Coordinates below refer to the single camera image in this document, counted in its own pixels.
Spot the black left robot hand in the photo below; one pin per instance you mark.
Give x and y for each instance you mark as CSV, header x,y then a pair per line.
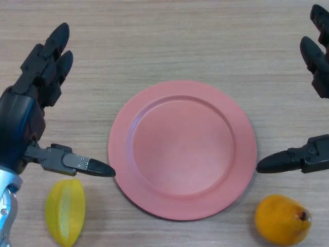
x,y
20,115

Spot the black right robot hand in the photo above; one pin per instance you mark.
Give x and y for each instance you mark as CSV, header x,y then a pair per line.
x,y
313,157

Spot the yellow starfruit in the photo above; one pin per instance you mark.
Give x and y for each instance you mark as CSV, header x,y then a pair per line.
x,y
64,213

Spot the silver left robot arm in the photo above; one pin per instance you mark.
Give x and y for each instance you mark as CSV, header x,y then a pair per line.
x,y
7,182

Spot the pink round plate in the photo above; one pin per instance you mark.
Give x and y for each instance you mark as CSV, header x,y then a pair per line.
x,y
180,154

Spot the orange pear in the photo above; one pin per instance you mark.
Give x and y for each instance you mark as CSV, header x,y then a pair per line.
x,y
280,221

